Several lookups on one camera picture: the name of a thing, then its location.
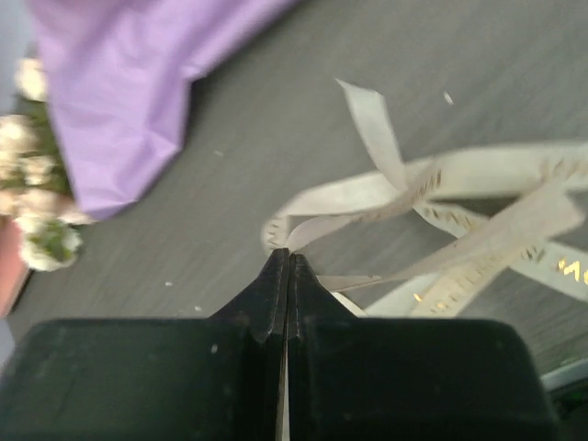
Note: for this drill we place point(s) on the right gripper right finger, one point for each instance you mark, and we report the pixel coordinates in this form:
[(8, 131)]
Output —
[(354, 378)]

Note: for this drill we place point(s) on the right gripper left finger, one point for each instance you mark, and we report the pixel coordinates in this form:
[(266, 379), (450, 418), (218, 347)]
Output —
[(218, 378)]

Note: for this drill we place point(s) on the cream printed ribbon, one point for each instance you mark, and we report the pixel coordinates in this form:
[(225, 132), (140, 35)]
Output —
[(499, 203)]

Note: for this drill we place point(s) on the pink flower bouquet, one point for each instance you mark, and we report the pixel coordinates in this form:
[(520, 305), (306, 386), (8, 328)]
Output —
[(35, 189)]

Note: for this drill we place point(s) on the purple pink wrapping paper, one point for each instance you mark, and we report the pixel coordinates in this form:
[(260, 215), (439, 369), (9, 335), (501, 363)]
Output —
[(119, 73)]

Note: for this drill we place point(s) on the pink three-tier shelf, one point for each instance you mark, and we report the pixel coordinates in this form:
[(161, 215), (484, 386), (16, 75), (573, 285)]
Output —
[(14, 272)]

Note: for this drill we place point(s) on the aluminium frame rail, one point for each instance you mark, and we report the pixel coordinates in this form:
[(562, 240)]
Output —
[(567, 382)]

